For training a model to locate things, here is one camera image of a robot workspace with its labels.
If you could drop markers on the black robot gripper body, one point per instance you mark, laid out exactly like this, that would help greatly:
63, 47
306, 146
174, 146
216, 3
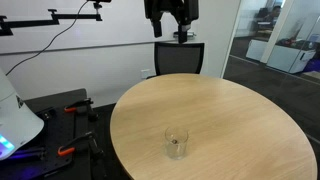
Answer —
171, 7

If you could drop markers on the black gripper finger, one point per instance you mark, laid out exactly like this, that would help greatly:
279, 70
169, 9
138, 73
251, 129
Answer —
182, 34
157, 29

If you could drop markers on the clear glass cup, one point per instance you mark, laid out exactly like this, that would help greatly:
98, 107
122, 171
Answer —
176, 150

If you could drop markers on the black mesh office chair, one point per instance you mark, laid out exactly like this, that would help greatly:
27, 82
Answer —
179, 58

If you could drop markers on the small white office cabinet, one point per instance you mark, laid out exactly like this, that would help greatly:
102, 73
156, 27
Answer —
256, 50

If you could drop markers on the seated person in background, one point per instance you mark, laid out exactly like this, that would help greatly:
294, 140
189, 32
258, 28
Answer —
274, 13

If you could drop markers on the large white office cabinet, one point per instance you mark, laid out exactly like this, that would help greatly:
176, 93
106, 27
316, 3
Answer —
289, 57

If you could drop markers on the black robot mounting cart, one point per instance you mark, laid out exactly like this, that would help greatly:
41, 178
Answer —
63, 140

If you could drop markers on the white wall outlet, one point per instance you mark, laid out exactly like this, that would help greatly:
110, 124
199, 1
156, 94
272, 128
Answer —
145, 73

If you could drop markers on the black mounted camera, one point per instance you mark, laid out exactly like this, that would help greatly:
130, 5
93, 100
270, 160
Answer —
99, 1

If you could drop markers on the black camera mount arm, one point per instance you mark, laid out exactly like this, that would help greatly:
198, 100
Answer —
30, 22

